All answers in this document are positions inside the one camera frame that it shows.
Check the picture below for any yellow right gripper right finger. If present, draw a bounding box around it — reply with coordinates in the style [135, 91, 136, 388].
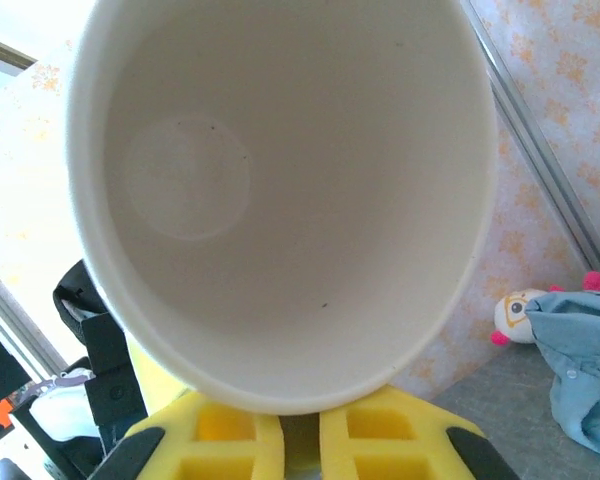
[319, 384, 521, 480]

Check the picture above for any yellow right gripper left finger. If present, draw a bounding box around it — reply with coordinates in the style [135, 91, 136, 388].
[92, 384, 284, 480]

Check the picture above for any grey mug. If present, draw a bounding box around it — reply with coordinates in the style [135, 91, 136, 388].
[64, 0, 499, 416]

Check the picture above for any white plush doll with glasses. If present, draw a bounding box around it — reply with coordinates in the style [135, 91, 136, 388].
[490, 271, 600, 347]

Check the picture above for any light blue button shirt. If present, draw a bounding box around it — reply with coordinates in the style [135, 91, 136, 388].
[523, 272, 600, 459]

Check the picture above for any aluminium frame post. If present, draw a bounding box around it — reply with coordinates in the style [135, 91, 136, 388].
[459, 0, 600, 276]

